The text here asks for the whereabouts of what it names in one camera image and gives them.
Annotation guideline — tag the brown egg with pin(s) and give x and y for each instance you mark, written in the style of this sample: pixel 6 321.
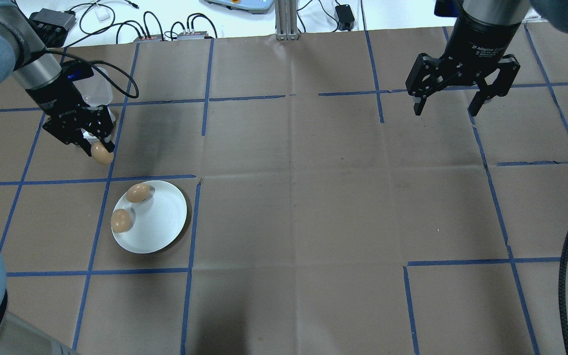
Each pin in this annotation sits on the brown egg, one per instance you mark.
pixel 138 193
pixel 102 155
pixel 121 221

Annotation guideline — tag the clear plastic egg box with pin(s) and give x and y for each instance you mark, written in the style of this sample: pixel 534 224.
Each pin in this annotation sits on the clear plastic egg box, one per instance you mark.
pixel 99 88

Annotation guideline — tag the white round plate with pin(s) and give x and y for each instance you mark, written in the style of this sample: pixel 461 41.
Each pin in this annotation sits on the white round plate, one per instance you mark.
pixel 160 222

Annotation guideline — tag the black box device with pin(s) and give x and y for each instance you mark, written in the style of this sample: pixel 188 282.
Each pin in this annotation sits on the black box device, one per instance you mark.
pixel 52 19

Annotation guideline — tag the white charger plug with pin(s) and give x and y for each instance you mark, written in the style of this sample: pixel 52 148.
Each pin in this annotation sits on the white charger plug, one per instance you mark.
pixel 102 14

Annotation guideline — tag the black power adapter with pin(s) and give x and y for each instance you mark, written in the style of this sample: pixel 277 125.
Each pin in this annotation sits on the black power adapter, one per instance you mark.
pixel 344 14

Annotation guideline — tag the grey blue teach pendant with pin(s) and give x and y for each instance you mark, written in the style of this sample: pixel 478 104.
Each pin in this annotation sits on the grey blue teach pendant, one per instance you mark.
pixel 244 5

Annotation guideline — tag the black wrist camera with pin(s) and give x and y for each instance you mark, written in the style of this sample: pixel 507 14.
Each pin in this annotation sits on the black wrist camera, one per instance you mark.
pixel 77 73
pixel 445 7

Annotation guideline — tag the aluminium extrusion post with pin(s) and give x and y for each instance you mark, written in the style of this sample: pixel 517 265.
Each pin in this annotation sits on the aluminium extrusion post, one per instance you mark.
pixel 286 19

